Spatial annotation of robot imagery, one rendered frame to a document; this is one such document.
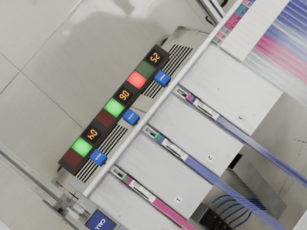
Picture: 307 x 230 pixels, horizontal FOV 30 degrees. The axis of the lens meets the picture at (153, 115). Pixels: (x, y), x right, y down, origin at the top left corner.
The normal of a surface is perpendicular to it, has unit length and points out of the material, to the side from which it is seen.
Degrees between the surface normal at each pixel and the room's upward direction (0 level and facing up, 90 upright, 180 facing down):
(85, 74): 0
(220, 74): 44
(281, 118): 0
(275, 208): 0
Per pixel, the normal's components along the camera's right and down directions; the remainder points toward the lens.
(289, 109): 0.55, 0.23
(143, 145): 0.00, -0.25
